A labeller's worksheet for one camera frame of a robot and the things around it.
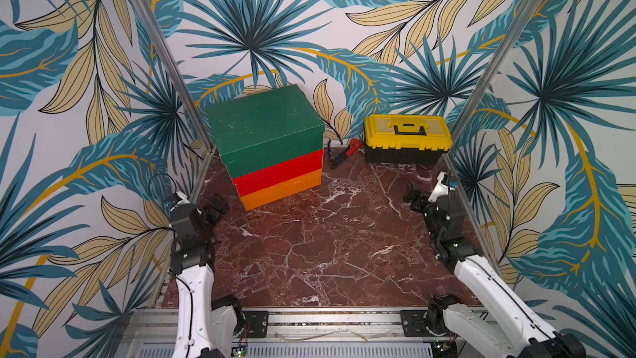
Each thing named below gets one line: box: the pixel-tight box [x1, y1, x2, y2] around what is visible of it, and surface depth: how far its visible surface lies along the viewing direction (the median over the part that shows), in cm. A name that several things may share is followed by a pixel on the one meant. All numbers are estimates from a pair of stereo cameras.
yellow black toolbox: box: [363, 113, 453, 164], surface depth 106 cm
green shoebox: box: [206, 84, 325, 180], surface depth 78 cm
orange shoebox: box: [239, 168, 323, 212], surface depth 97 cm
